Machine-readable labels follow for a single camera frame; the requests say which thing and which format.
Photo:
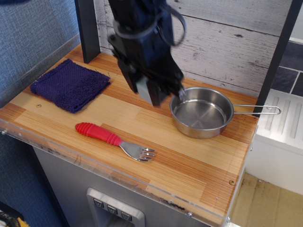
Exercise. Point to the red handled metal fork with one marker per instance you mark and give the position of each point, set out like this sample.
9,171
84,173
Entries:
133,150

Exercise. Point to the black left vertical post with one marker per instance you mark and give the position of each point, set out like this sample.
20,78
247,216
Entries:
88,30

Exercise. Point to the yellow object at corner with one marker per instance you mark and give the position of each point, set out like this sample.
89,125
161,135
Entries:
22,223

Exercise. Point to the black vertical post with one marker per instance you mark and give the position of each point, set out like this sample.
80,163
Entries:
88,30
278,54

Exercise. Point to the purple folded towel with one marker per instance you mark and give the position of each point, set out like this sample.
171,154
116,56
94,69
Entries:
70,86

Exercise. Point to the stainless steel pan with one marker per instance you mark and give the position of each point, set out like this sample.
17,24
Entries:
204,113

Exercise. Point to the white ribbed appliance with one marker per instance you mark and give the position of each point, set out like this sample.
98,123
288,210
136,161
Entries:
276,154

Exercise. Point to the clear acrylic table edge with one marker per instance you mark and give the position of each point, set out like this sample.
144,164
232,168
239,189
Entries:
190,182

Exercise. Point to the black right vertical post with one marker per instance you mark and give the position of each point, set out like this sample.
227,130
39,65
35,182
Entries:
278,54

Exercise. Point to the silver button control panel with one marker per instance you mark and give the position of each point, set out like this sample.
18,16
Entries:
110,212

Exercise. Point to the grey cube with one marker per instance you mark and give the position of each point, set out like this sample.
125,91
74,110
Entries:
142,89

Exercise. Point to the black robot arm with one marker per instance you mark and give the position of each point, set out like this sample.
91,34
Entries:
143,4

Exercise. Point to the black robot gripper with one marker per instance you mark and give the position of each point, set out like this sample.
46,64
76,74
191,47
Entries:
142,42

